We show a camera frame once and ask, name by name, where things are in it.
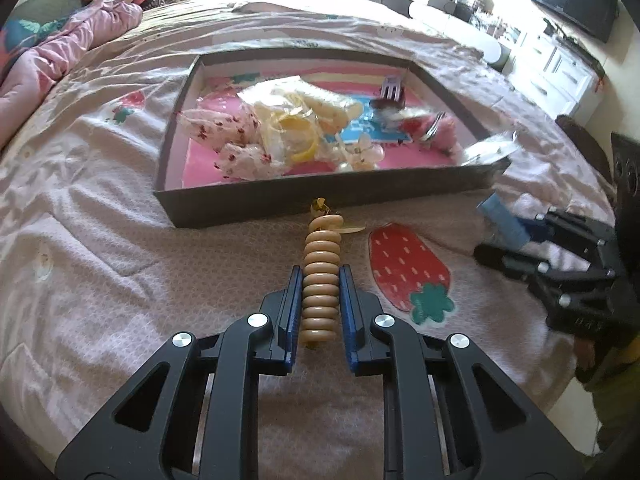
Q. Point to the pink quilt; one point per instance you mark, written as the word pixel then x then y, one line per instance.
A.
pixel 75 40

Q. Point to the pink printed bed cover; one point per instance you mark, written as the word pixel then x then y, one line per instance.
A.
pixel 100 260

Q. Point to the yellow claw hair clip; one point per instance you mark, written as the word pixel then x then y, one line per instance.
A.
pixel 307 150

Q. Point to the pearl flower hair clip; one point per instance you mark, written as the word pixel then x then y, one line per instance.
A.
pixel 362 152

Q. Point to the floral fabric bow hair clip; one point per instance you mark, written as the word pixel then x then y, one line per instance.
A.
pixel 225 125

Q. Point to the white drawer cabinet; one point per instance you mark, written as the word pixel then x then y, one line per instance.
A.
pixel 560 70

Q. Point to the mauve brown large hair clip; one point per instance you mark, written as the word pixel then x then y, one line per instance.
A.
pixel 392 90

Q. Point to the clear plastic bag white card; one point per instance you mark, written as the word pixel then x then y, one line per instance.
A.
pixel 320 102

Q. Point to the person's right forearm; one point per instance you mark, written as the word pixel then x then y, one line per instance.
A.
pixel 612 390

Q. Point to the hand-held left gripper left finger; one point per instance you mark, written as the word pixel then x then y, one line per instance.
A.
pixel 295 320

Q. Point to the dark tray with pink bottom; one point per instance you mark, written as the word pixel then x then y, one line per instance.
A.
pixel 250 205

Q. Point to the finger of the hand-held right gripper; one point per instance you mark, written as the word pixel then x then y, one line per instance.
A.
pixel 570 230
pixel 520 262

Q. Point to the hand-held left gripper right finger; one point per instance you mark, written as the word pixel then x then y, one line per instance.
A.
pixel 347 320

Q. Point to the grey green pillow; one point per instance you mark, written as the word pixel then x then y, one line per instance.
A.
pixel 50 0

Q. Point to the small clear plastic bag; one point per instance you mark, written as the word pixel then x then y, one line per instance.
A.
pixel 487 150

